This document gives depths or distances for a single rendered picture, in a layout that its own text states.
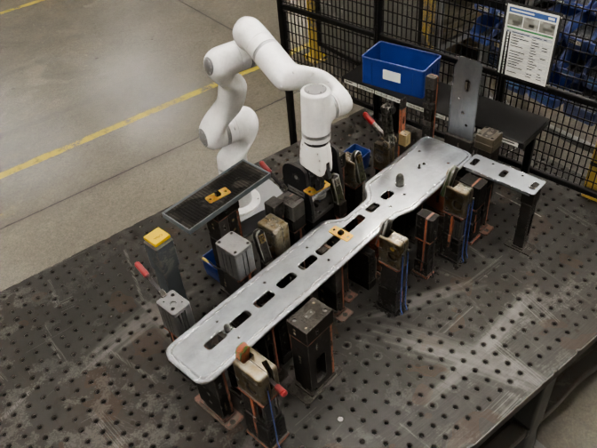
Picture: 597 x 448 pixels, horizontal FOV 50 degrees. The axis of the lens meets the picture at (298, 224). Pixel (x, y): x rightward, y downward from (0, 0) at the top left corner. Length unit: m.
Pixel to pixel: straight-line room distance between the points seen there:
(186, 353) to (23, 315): 0.91
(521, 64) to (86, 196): 2.75
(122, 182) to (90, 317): 1.92
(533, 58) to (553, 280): 0.85
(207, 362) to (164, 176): 2.53
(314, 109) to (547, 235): 1.28
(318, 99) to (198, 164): 2.63
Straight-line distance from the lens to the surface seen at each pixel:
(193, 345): 1.91
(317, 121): 1.77
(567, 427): 3.00
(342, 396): 2.12
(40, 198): 4.40
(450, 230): 2.43
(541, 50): 2.66
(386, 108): 2.40
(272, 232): 2.09
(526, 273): 2.53
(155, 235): 2.04
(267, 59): 1.89
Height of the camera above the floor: 2.48
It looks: 42 degrees down
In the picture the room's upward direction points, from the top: 5 degrees counter-clockwise
